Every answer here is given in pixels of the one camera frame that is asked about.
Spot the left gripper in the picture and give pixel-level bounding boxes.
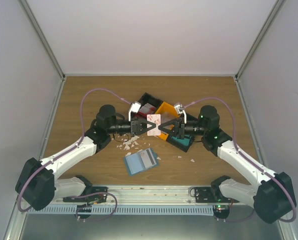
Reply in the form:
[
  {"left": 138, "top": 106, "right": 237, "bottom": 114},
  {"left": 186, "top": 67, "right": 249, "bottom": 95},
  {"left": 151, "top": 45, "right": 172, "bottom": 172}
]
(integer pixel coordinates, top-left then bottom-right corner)
[{"left": 108, "top": 116, "right": 156, "bottom": 137}]

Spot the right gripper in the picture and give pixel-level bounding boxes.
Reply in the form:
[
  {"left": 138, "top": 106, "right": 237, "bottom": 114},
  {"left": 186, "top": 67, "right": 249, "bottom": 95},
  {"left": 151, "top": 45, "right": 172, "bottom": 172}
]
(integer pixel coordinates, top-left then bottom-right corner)
[{"left": 158, "top": 117, "right": 207, "bottom": 140}]

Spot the white floral credit card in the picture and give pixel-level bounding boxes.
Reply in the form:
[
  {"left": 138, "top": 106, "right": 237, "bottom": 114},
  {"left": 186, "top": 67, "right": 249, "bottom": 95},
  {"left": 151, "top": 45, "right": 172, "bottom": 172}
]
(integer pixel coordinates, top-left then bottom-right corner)
[{"left": 146, "top": 114, "right": 161, "bottom": 137}]

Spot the blue leather card holder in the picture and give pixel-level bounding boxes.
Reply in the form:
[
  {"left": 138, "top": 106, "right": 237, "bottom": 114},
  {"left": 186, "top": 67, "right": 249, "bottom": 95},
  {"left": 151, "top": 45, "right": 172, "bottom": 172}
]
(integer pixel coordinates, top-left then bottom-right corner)
[{"left": 123, "top": 147, "right": 159, "bottom": 176}]

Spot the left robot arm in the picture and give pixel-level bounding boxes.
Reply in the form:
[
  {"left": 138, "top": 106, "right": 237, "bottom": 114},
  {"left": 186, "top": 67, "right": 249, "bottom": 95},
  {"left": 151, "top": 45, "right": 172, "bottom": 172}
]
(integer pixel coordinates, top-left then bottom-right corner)
[{"left": 15, "top": 104, "right": 157, "bottom": 213}]

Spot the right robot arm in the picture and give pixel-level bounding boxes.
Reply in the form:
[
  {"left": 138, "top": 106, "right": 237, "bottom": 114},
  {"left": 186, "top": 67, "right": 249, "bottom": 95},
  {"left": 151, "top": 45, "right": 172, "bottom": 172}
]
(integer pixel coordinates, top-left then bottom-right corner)
[{"left": 158, "top": 105, "right": 297, "bottom": 224}]

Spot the red and white card stack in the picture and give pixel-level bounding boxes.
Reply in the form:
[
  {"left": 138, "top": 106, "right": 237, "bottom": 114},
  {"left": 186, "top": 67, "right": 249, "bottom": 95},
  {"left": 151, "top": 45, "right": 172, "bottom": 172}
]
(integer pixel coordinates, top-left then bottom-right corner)
[{"left": 138, "top": 103, "right": 157, "bottom": 118}]

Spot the teal card stack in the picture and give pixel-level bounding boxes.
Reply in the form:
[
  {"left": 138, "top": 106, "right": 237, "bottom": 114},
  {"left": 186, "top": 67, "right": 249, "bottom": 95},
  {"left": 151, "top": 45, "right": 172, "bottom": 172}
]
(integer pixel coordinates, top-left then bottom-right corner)
[{"left": 172, "top": 135, "right": 191, "bottom": 148}]

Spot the black bin with teal cards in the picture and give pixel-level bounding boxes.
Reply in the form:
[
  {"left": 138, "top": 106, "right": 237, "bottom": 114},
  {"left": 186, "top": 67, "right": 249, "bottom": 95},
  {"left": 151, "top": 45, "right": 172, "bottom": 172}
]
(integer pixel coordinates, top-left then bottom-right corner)
[{"left": 166, "top": 115, "right": 202, "bottom": 153}]

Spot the yellow bin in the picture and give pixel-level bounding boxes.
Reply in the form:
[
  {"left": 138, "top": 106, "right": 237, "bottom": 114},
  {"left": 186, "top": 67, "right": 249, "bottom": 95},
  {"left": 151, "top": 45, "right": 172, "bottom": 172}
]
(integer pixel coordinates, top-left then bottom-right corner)
[{"left": 154, "top": 101, "right": 178, "bottom": 141}]

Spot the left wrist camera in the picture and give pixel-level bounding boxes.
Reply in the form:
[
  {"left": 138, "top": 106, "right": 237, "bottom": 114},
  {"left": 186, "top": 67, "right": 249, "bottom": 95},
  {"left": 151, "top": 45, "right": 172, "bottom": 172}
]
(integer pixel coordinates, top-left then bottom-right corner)
[{"left": 128, "top": 101, "right": 142, "bottom": 122}]

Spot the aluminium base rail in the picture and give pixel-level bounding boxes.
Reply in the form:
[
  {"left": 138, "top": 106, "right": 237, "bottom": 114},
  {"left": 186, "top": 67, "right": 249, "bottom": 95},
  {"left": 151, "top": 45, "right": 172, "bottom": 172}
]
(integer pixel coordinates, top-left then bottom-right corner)
[{"left": 88, "top": 185, "right": 255, "bottom": 207}]

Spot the white perforated cable duct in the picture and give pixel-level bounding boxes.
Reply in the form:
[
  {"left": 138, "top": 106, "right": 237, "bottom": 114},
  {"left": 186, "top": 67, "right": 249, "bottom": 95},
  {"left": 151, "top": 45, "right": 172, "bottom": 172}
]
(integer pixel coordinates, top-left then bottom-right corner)
[{"left": 28, "top": 204, "right": 214, "bottom": 216}]

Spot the left aluminium frame post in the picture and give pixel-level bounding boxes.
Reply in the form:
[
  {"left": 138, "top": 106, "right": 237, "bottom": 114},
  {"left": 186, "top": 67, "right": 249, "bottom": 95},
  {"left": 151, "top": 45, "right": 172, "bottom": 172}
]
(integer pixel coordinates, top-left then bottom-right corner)
[{"left": 18, "top": 0, "right": 66, "bottom": 81}]

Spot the aluminium frame post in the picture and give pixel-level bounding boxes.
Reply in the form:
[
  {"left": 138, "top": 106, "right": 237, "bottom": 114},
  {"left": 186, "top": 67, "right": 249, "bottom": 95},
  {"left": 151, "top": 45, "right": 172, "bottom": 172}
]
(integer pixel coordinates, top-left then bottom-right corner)
[
  {"left": 18, "top": 0, "right": 66, "bottom": 81},
  {"left": 234, "top": 0, "right": 286, "bottom": 82}
]

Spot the right aluminium frame post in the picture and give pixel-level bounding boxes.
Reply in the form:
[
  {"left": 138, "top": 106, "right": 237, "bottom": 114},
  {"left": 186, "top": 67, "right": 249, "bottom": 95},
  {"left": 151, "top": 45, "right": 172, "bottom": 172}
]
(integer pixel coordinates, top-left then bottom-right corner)
[{"left": 234, "top": 0, "right": 286, "bottom": 82}]

